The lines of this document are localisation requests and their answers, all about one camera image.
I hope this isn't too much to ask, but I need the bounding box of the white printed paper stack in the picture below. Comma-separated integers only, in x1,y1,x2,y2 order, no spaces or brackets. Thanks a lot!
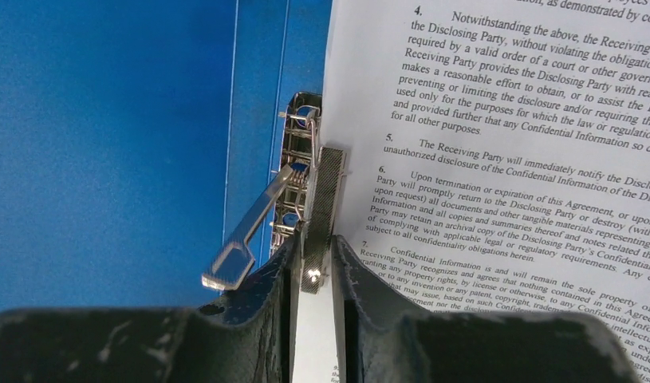
320,1,650,382

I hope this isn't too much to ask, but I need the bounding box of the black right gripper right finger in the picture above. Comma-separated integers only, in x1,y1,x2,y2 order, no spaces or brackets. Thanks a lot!
331,235,637,382

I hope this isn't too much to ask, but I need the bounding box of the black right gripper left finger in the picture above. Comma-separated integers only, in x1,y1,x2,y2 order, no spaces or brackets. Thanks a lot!
0,239,298,382

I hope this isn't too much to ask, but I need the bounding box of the blue plastic file folder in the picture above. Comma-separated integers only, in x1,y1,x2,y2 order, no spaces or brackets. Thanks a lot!
0,1,331,312

